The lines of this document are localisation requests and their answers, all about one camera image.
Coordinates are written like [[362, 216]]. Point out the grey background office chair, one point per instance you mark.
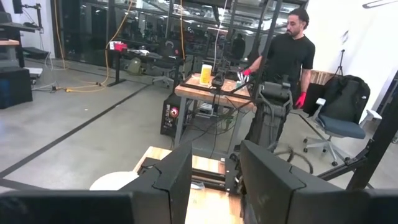
[[164, 79]]

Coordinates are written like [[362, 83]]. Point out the office chair with blue seat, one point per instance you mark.
[[342, 127]]

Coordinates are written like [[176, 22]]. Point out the red box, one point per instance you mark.
[[120, 46]]

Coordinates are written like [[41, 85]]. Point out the black computer tower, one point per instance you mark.
[[169, 115]]

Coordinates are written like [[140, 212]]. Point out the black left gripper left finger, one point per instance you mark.
[[168, 193]]

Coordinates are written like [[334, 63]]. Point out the white blue yellow wipes canister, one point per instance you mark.
[[112, 182]]

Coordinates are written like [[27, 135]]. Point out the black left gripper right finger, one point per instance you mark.
[[280, 196]]

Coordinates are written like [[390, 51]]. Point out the background wooden table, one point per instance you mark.
[[199, 91]]

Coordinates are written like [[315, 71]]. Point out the green backpack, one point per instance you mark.
[[134, 67]]

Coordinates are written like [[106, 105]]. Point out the red glove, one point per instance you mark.
[[247, 72], [300, 100]]

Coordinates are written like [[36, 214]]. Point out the black background desk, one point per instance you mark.
[[146, 56]]

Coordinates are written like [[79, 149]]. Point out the background standing desk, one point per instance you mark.
[[12, 28]]

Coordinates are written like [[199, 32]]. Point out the person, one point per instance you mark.
[[289, 53]]

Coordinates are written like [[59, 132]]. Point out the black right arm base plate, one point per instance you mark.
[[231, 174]]

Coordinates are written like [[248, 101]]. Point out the black cabinet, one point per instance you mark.
[[15, 88]]

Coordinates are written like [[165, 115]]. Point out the wooden crate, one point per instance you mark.
[[320, 76]]

